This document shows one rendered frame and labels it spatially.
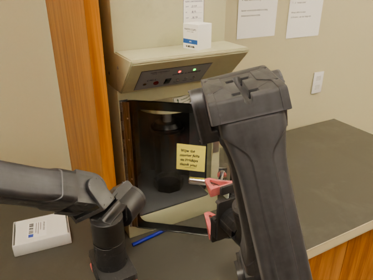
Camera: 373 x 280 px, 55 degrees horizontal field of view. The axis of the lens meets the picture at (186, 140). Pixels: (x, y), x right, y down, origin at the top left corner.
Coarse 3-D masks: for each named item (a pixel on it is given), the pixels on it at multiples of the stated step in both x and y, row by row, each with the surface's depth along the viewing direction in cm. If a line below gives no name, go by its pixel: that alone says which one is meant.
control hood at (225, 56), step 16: (160, 48) 89; (176, 48) 89; (208, 48) 89; (224, 48) 89; (240, 48) 90; (128, 64) 79; (144, 64) 79; (160, 64) 82; (176, 64) 84; (192, 64) 87; (224, 64) 93; (128, 80) 83
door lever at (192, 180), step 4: (220, 172) 94; (224, 172) 94; (220, 176) 93; (224, 176) 94; (188, 180) 91; (192, 180) 91; (196, 180) 91; (200, 180) 91; (200, 184) 91; (204, 184) 91; (212, 184) 90; (216, 184) 90
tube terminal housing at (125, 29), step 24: (120, 0) 82; (144, 0) 85; (168, 0) 88; (216, 0) 94; (120, 24) 85; (144, 24) 87; (168, 24) 90; (216, 24) 97; (120, 48) 87; (144, 48) 90; (120, 96) 91; (144, 96) 95; (168, 96) 98; (120, 144) 98; (120, 168) 103
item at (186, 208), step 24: (144, 120) 92; (168, 120) 90; (192, 120) 89; (144, 144) 95; (168, 144) 93; (192, 144) 92; (216, 144) 91; (144, 168) 98; (168, 168) 96; (216, 168) 94; (144, 192) 101; (168, 192) 100; (192, 192) 98; (144, 216) 105; (168, 216) 103; (192, 216) 102
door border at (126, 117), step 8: (128, 104) 91; (120, 112) 92; (128, 112) 92; (128, 120) 92; (128, 128) 94; (128, 136) 94; (128, 144) 96; (128, 152) 97; (128, 160) 98; (128, 168) 99; (128, 176) 100; (136, 224) 107
